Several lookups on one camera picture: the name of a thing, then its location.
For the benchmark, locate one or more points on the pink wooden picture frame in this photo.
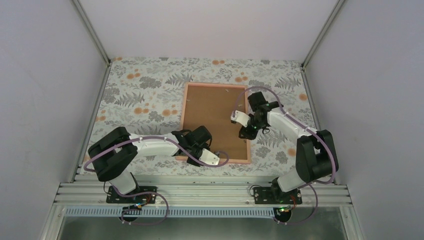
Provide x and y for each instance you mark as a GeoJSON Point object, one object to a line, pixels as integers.
{"type": "Point", "coordinates": [249, 152]}

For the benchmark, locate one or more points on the aluminium mounting rail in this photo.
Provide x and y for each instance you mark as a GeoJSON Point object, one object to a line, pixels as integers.
{"type": "Point", "coordinates": [198, 191]}

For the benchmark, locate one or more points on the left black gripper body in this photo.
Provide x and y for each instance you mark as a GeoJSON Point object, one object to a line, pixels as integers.
{"type": "Point", "coordinates": [189, 161]}

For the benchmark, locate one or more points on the brown frame backing board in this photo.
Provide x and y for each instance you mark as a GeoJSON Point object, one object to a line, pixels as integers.
{"type": "Point", "coordinates": [212, 109]}

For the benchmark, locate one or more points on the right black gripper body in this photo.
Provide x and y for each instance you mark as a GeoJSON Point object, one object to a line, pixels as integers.
{"type": "Point", "coordinates": [260, 124]}

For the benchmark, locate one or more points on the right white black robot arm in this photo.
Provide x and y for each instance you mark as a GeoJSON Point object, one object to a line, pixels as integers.
{"type": "Point", "coordinates": [315, 150]}

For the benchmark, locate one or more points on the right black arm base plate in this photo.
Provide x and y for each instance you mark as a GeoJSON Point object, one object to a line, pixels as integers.
{"type": "Point", "coordinates": [267, 196]}

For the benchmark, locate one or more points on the grey slotted cable duct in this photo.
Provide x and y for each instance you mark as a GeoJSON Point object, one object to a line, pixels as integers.
{"type": "Point", "coordinates": [172, 212]}

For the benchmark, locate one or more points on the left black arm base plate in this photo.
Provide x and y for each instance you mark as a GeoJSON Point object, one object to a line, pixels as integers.
{"type": "Point", "coordinates": [114, 198]}

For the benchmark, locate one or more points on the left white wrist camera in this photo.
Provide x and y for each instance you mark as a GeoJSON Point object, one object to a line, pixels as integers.
{"type": "Point", "coordinates": [208, 158]}

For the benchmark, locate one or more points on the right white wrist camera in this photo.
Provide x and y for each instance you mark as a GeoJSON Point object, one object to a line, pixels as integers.
{"type": "Point", "coordinates": [240, 117]}

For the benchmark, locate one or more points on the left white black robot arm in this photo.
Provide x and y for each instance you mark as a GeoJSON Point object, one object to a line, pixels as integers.
{"type": "Point", "coordinates": [112, 154]}

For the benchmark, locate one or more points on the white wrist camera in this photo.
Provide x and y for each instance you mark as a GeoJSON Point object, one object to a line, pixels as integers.
{"type": "Point", "coordinates": [240, 117]}
{"type": "Point", "coordinates": [208, 158]}

